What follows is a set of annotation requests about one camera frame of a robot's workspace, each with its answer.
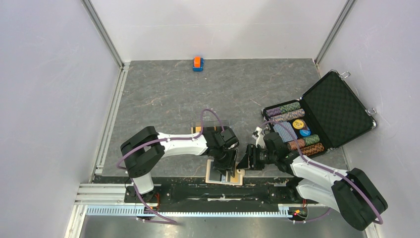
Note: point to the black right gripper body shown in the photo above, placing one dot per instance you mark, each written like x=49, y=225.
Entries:
x=260, y=157

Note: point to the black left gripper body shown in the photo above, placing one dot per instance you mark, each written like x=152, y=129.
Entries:
x=225, y=158

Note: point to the gold striped credit card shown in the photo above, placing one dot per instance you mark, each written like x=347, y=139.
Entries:
x=230, y=175

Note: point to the beige leather card holder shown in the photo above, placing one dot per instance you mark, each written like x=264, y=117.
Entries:
x=240, y=175

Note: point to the black and yellow credit cards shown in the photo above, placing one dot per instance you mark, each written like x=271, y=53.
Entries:
x=197, y=128

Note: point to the clear acrylic card box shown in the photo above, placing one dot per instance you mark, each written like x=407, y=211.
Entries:
x=213, y=125

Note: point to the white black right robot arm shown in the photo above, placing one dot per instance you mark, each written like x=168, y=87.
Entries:
x=350, y=193

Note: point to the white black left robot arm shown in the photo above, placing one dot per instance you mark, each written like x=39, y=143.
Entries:
x=142, y=151

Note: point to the blue patterned playing card deck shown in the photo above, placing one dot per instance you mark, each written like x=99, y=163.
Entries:
x=285, y=131

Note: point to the purple poker chip stack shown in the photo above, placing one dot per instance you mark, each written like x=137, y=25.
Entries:
x=288, y=116

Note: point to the blue round chip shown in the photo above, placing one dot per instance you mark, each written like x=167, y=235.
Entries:
x=305, y=132

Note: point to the yellow dealer button chip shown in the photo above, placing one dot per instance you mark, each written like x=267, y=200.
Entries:
x=299, y=124

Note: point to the brown poker chip stack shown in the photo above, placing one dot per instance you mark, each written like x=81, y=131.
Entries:
x=309, y=145

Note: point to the green blue poker chip stack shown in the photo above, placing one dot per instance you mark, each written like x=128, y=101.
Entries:
x=283, y=109

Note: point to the black poker chip case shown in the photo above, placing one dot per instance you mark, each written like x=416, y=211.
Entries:
x=332, y=111

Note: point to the orange and blue toy car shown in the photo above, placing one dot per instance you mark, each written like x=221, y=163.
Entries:
x=198, y=64

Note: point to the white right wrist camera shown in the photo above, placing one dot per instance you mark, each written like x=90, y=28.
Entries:
x=258, y=136

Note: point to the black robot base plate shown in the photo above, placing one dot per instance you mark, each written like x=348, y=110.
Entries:
x=189, y=194

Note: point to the white slotted cable duct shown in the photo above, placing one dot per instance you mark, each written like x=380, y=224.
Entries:
x=141, y=211

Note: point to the aluminium frame post right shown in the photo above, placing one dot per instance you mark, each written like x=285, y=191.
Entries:
x=345, y=11

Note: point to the aluminium frame post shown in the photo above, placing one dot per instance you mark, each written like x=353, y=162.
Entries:
x=345, y=11
x=95, y=18

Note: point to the aluminium frame post left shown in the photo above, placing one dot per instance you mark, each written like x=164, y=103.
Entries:
x=95, y=18

